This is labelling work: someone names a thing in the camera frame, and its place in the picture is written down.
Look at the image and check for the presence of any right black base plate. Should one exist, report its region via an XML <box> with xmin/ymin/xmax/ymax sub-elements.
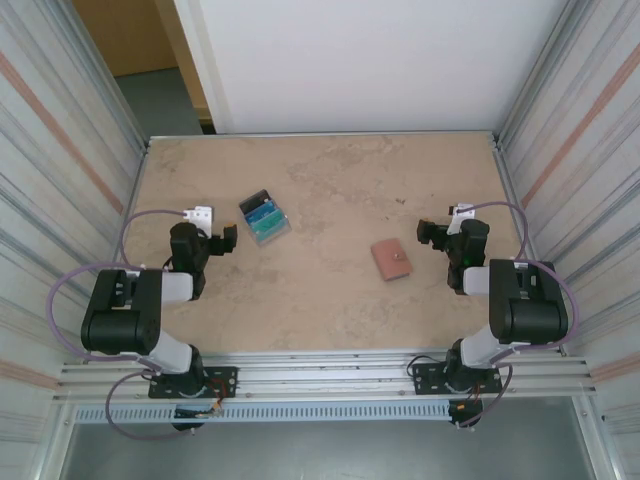
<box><xmin>411</xmin><ymin>360</ymin><xmax>503</xmax><ymax>396</ymax></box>

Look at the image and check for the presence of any clear acrylic card box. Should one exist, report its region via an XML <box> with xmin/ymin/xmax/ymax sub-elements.
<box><xmin>238</xmin><ymin>188</ymin><xmax>293</xmax><ymax>250</ymax></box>

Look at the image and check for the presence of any pink card wallet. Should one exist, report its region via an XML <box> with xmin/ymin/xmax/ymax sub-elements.
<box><xmin>370</xmin><ymin>238</ymin><xmax>415</xmax><ymax>282</ymax></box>

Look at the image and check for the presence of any right black connector with wires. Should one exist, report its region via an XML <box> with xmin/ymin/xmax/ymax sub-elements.
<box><xmin>447</xmin><ymin>397</ymin><xmax>485</xmax><ymax>431</ymax></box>

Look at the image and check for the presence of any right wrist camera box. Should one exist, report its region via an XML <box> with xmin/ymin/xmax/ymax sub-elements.
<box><xmin>448</xmin><ymin>202</ymin><xmax>476</xmax><ymax>236</ymax></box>

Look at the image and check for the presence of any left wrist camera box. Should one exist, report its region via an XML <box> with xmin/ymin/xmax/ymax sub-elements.
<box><xmin>182</xmin><ymin>204</ymin><xmax>214</xmax><ymax>232</ymax></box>

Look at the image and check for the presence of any black card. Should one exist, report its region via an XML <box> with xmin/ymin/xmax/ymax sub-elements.
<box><xmin>238</xmin><ymin>188</ymin><xmax>271</xmax><ymax>214</ymax></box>

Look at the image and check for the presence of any black connector with wires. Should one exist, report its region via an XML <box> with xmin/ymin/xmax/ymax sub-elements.
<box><xmin>447</xmin><ymin>397</ymin><xmax>485</xmax><ymax>431</ymax></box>
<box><xmin>172</xmin><ymin>402</ymin><xmax>224</xmax><ymax>432</ymax></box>

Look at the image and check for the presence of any white door frame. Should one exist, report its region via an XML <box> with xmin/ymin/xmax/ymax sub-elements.
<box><xmin>172</xmin><ymin>0</ymin><xmax>236</xmax><ymax>135</ymax></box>

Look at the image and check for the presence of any translucent corrugated side panel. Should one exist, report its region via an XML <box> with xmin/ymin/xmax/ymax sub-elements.
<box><xmin>0</xmin><ymin>0</ymin><xmax>151</xmax><ymax>446</ymax></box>
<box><xmin>497</xmin><ymin>0</ymin><xmax>640</xmax><ymax>446</ymax></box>

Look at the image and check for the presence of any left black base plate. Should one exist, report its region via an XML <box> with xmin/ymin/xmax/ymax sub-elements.
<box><xmin>148</xmin><ymin>366</ymin><xmax>239</xmax><ymax>400</ymax></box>

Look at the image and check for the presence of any left black connector with wires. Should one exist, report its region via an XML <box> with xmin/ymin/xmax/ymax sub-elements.
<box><xmin>172</xmin><ymin>402</ymin><xmax>224</xmax><ymax>432</ymax></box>

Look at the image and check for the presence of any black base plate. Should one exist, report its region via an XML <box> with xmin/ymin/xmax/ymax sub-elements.
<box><xmin>148</xmin><ymin>366</ymin><xmax>239</xmax><ymax>400</ymax></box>
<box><xmin>411</xmin><ymin>360</ymin><xmax>503</xmax><ymax>396</ymax></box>

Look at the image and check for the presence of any grey slotted cable duct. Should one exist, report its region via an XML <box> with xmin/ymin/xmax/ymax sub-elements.
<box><xmin>73</xmin><ymin>403</ymin><xmax>454</xmax><ymax>424</ymax></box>

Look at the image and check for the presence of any wooden door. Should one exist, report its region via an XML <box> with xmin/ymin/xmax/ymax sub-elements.
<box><xmin>72</xmin><ymin>0</ymin><xmax>214</xmax><ymax>135</ymax></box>

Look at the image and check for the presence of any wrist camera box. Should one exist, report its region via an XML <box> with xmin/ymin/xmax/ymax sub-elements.
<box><xmin>182</xmin><ymin>204</ymin><xmax>214</xmax><ymax>232</ymax></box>
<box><xmin>448</xmin><ymin>202</ymin><xmax>476</xmax><ymax>236</ymax></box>

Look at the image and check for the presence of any teal VIP card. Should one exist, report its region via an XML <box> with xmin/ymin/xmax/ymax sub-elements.
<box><xmin>251</xmin><ymin>207</ymin><xmax>287</xmax><ymax>235</ymax></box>

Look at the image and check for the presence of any aluminium front rail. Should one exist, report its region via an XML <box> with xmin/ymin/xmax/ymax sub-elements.
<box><xmin>53</xmin><ymin>349</ymin><xmax>599</xmax><ymax>404</ymax></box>

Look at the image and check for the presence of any blue VIP card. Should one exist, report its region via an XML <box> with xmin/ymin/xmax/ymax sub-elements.
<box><xmin>244</xmin><ymin>199</ymin><xmax>279</xmax><ymax>224</ymax></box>

